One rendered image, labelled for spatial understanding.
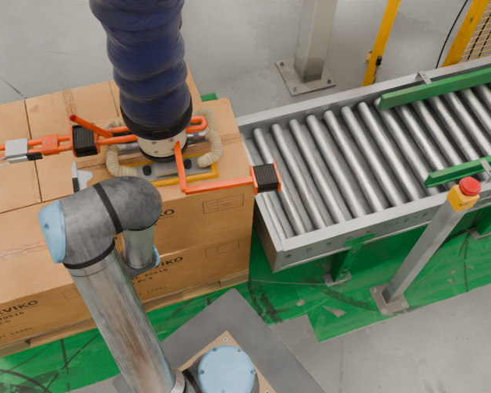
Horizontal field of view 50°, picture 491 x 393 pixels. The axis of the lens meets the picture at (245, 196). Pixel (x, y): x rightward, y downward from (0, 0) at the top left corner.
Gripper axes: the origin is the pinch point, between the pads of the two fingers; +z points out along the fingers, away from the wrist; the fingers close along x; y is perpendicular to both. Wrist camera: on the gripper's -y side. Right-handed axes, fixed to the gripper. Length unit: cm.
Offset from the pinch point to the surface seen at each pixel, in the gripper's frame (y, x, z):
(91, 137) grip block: 5.3, 1.7, 12.8
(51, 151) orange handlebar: -8.1, 0.3, 10.7
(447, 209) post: 122, -19, -26
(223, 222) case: 45, -37, -5
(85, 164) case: 0.0, -12.9, 13.6
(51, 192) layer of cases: -22, -53, 31
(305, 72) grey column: 120, -96, 120
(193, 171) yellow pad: 36.5, -10.5, 1.6
